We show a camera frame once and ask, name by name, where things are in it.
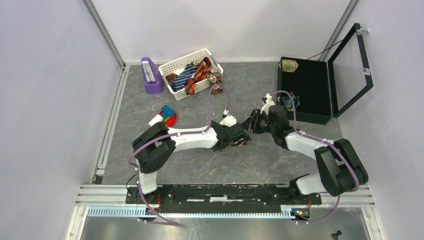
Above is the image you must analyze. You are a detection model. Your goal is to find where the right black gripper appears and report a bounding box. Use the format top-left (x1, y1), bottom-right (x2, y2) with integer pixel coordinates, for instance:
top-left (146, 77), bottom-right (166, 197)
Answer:
top-left (241, 108), bottom-right (277, 135)

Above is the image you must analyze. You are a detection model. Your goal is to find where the black pink floral tie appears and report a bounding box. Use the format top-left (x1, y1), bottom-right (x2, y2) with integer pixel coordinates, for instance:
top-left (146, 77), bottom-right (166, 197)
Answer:
top-left (231, 137), bottom-right (252, 147)

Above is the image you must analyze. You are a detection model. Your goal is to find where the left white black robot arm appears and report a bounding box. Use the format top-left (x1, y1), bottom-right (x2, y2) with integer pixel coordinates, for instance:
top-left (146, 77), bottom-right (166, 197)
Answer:
top-left (131, 120), bottom-right (252, 204)

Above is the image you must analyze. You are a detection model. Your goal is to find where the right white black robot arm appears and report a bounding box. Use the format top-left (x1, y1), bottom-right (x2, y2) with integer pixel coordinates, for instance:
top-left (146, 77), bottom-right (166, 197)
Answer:
top-left (241, 105), bottom-right (369, 204)

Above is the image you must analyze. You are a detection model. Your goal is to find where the blue patterned rolled tie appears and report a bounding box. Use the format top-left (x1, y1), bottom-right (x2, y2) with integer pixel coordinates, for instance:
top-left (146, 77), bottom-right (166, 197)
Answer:
top-left (281, 91), bottom-right (301, 112)

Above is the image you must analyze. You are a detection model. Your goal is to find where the gold rolled tie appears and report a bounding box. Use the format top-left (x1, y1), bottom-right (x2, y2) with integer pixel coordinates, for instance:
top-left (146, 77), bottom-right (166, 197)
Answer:
top-left (280, 59), bottom-right (299, 73)

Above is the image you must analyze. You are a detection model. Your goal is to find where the brown floral tie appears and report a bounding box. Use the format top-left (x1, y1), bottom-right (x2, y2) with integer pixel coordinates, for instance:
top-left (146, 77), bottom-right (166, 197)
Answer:
top-left (206, 72), bottom-right (223, 94)

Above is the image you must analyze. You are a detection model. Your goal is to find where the black tie display box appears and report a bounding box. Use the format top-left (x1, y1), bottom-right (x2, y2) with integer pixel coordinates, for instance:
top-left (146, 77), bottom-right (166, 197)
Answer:
top-left (277, 23), bottom-right (374, 125)

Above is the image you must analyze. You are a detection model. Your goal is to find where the colourful toy block stack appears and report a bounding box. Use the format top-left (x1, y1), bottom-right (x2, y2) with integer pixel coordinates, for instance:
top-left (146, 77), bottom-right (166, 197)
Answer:
top-left (148, 105), bottom-right (178, 127)

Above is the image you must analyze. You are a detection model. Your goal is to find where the navy white striped tie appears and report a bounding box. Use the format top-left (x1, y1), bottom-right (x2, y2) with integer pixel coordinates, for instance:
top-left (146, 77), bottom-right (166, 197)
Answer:
top-left (165, 64), bottom-right (198, 92)

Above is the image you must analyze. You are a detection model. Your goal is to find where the orange navy striped tie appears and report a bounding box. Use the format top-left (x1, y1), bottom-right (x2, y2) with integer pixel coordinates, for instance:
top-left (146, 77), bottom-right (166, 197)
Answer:
top-left (184, 57), bottom-right (212, 95)

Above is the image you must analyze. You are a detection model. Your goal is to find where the white plastic basket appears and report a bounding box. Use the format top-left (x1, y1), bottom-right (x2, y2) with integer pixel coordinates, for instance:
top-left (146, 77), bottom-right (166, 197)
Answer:
top-left (158, 48), bottom-right (224, 101)

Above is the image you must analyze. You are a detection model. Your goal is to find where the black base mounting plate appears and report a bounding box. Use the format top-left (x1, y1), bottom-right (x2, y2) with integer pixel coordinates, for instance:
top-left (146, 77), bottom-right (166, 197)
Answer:
top-left (144, 184), bottom-right (322, 214)

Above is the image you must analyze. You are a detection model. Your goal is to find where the purple metronome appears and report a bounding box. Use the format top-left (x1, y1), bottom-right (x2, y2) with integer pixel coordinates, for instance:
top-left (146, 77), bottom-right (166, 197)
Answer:
top-left (141, 57), bottom-right (165, 94)

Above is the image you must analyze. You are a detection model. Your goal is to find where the small black floor object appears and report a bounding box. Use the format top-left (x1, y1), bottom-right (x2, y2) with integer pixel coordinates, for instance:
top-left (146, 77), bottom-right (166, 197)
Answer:
top-left (331, 230), bottom-right (343, 240)

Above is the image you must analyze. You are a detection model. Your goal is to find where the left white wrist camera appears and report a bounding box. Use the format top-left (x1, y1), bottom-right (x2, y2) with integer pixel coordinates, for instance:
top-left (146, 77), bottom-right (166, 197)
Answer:
top-left (219, 109), bottom-right (237, 127)

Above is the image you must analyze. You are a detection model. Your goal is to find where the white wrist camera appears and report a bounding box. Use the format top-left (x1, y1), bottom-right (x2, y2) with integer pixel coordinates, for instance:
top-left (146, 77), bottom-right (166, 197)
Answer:
top-left (219, 109), bottom-right (237, 127)
top-left (260, 93), bottom-right (275, 115)

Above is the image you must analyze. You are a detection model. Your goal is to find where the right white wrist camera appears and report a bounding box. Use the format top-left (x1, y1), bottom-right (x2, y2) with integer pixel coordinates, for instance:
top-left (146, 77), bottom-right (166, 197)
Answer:
top-left (260, 93), bottom-right (275, 115)

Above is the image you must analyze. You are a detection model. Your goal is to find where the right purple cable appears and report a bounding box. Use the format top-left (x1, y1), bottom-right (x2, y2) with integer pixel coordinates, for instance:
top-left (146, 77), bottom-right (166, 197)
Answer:
top-left (268, 90), bottom-right (361, 224)

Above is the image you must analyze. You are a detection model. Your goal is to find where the purple cable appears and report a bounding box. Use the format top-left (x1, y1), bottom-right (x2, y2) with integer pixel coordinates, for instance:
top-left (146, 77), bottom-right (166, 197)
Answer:
top-left (268, 90), bottom-right (361, 224)
top-left (127, 83), bottom-right (231, 227)

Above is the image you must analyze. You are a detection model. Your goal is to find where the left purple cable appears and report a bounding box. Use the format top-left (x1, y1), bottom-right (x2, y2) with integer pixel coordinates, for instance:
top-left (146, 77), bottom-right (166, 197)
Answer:
top-left (127, 83), bottom-right (231, 227)

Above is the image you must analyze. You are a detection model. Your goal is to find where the white slotted cable duct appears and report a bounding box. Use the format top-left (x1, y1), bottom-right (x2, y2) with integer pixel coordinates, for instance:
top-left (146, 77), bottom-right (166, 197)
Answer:
top-left (87, 205), bottom-right (295, 220)

